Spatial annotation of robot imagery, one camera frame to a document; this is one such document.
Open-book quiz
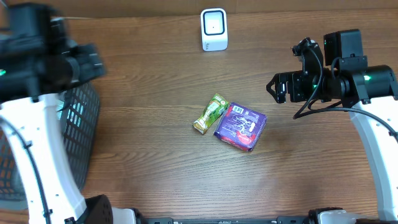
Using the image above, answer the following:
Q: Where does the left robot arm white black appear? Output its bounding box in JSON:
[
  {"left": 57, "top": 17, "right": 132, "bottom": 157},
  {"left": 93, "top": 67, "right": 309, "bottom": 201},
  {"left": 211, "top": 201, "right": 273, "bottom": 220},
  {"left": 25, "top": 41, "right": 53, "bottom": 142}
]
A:
[{"left": 1, "top": 3, "right": 113, "bottom": 223}]

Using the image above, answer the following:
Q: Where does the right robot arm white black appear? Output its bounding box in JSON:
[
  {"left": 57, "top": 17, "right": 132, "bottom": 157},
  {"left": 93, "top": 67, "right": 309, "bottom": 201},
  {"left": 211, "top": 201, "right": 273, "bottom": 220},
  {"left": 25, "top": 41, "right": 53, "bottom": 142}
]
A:
[{"left": 266, "top": 29, "right": 397, "bottom": 223}]

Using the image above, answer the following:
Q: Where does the white barcode scanner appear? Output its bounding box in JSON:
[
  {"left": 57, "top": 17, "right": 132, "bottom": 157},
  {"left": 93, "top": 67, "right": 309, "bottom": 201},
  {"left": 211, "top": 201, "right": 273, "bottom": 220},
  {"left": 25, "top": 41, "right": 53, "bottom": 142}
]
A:
[{"left": 200, "top": 8, "right": 228, "bottom": 52}]

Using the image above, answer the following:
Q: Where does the black mesh basket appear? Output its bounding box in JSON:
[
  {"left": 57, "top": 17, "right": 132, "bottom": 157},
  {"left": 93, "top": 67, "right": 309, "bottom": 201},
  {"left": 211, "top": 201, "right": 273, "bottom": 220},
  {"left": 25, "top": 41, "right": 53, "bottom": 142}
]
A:
[{"left": 1, "top": 83, "right": 100, "bottom": 210}]

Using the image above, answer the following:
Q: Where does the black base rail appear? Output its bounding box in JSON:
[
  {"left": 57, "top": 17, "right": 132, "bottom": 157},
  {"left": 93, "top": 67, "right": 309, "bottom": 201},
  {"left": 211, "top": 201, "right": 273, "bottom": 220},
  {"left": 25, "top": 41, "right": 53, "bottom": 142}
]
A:
[{"left": 136, "top": 216, "right": 310, "bottom": 224}]

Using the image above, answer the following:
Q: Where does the purple pad package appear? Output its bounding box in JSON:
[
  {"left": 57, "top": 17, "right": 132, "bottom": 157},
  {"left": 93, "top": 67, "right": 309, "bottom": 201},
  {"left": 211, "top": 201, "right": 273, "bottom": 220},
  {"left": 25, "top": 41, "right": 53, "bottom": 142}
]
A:
[{"left": 213, "top": 102, "right": 267, "bottom": 152}]

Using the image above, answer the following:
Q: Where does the green juice pouch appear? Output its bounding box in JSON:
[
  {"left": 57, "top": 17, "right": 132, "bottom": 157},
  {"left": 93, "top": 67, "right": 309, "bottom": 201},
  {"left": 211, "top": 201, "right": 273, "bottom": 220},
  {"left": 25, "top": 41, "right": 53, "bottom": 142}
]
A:
[{"left": 193, "top": 93, "right": 229, "bottom": 134}]

